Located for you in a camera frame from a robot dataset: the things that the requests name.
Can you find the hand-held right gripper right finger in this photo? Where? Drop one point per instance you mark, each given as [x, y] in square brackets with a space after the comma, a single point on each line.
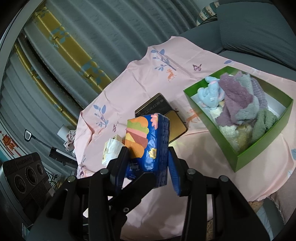
[174, 173]

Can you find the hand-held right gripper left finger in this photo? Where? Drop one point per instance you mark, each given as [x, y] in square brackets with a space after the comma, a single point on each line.
[121, 171]

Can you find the blue tissue packet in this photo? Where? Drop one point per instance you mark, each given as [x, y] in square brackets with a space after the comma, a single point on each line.
[148, 148]

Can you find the cream fluffy towel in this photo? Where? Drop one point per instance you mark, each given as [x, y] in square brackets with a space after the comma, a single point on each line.
[238, 136]

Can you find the blue elephant plush toy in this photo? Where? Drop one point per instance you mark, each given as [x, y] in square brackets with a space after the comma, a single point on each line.
[209, 95]

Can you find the green cardboard box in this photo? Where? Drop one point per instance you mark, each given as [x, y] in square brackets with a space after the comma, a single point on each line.
[259, 153]

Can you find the purple and grey fluffy cloth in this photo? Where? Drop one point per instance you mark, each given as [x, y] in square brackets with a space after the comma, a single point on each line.
[233, 99]

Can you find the green fluffy cloth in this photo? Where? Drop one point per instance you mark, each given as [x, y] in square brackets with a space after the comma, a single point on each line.
[263, 125]

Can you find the yellow and white tissue pack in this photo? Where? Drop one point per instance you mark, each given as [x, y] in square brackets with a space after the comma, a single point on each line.
[111, 148]

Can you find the pink printed sheet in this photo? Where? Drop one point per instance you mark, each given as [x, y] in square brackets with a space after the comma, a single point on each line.
[208, 185]

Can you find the floral crumpled cloth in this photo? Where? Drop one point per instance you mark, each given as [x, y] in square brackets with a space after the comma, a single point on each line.
[69, 141]

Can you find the black stick vacuum cleaner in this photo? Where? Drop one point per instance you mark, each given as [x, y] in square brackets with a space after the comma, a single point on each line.
[60, 154]

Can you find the dark tin box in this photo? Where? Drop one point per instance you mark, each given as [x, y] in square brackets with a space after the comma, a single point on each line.
[152, 104]

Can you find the black appliance with round dials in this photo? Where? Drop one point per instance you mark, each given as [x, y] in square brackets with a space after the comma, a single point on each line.
[27, 176]

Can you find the grey and yellow curtain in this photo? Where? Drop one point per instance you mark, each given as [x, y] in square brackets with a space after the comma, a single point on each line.
[104, 34]

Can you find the patterned cushion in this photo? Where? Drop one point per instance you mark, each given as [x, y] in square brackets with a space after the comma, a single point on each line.
[207, 14]

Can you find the grey sofa cushion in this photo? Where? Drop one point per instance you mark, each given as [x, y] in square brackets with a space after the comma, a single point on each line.
[254, 27]

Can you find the red wall ornament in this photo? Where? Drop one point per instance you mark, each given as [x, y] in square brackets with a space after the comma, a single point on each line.
[7, 141]

